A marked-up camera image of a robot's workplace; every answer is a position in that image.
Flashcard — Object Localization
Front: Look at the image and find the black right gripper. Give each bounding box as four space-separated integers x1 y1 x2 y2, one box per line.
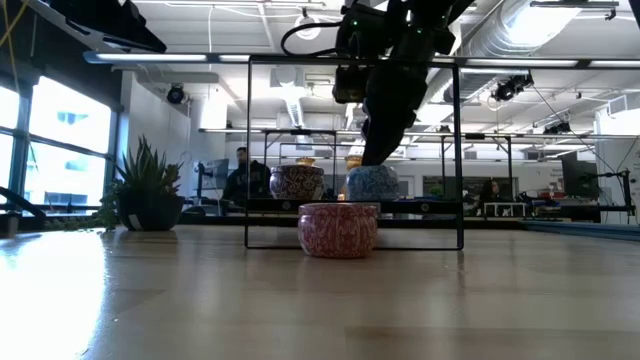
360 62 430 167

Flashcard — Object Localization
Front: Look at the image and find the blue patterned candle tin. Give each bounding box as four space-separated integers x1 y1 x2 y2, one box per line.
345 164 402 203

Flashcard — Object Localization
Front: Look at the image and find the purple patterned candle tin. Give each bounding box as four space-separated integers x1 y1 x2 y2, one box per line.
269 164 327 202

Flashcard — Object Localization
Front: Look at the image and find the red patterned candle tin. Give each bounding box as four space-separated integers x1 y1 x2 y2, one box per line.
297 201 379 260

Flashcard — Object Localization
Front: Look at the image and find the person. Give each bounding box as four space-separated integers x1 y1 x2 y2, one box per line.
477 178 507 204
221 145 275 204

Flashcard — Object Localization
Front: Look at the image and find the long ceiling light strip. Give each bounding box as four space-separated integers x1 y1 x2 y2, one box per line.
83 50 251 65
462 58 640 69

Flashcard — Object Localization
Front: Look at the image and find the black computer monitor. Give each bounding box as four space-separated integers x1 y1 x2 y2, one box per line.
561 151 600 200

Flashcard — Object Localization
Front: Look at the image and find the potted green succulent plant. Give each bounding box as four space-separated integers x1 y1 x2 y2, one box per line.
94 134 187 233

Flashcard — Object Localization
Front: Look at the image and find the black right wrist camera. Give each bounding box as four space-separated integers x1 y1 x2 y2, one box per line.
331 64 370 105

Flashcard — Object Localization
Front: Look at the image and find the wooden shelf with black frame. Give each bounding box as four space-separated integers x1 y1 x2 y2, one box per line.
243 54 465 251

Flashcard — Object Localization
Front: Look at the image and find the white ring lamp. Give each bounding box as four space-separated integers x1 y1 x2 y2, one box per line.
293 13 323 41

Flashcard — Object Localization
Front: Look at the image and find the black metal table frame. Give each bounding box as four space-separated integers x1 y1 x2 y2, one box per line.
0 185 531 236

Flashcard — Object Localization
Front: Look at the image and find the black rig camera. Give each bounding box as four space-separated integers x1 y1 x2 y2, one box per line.
491 71 535 103

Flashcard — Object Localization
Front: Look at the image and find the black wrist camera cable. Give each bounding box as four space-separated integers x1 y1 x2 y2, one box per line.
279 20 347 58

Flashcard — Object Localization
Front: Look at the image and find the silver ventilation duct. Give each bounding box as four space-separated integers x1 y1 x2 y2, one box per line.
429 0 584 101

